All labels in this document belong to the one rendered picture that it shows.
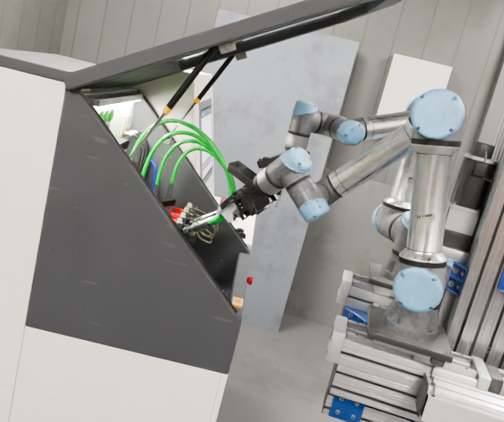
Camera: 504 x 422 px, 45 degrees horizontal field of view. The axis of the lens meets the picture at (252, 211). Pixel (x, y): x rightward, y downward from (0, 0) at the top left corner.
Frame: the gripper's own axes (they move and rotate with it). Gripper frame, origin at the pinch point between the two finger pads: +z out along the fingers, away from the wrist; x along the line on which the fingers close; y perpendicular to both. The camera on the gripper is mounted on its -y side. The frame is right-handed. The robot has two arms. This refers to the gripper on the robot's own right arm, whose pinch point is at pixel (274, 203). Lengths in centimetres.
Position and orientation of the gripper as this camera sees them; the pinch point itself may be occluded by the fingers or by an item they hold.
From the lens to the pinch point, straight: 206.1
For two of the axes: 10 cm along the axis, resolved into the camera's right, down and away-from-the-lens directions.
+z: -2.4, 9.5, 2.2
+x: 0.3, -2.2, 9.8
